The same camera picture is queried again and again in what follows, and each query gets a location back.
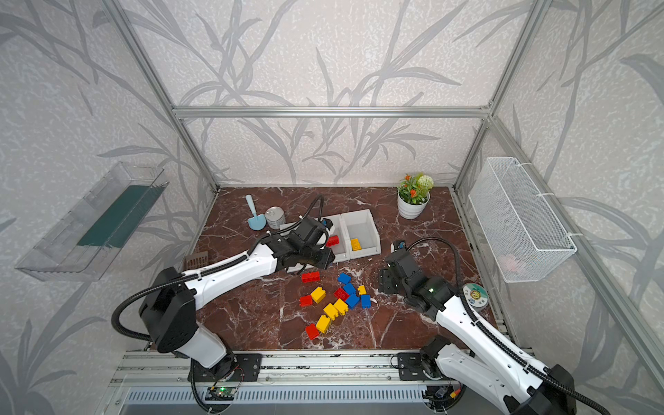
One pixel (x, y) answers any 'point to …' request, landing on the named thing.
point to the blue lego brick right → (366, 301)
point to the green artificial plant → (415, 188)
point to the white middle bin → (341, 252)
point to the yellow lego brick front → (322, 323)
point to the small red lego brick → (306, 301)
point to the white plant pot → (411, 211)
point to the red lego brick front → (311, 331)
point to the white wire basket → (527, 240)
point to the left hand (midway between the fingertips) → (334, 249)
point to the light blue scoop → (258, 221)
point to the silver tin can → (275, 217)
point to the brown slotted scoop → (195, 261)
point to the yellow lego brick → (318, 294)
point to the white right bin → (361, 225)
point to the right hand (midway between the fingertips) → (389, 266)
